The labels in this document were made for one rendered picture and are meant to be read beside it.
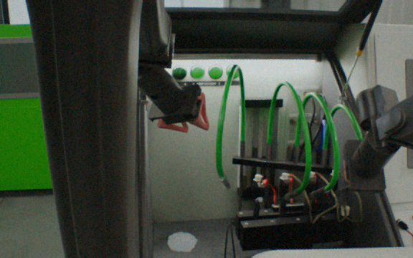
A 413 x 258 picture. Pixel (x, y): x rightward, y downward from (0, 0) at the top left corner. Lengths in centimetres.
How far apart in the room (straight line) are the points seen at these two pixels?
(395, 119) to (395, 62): 68
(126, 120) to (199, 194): 117
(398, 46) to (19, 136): 316
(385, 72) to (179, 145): 71
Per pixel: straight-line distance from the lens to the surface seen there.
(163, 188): 133
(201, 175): 132
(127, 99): 19
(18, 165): 373
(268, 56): 124
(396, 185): 125
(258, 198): 104
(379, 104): 66
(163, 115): 69
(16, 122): 361
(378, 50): 122
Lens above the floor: 151
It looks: 16 degrees down
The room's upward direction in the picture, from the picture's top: straight up
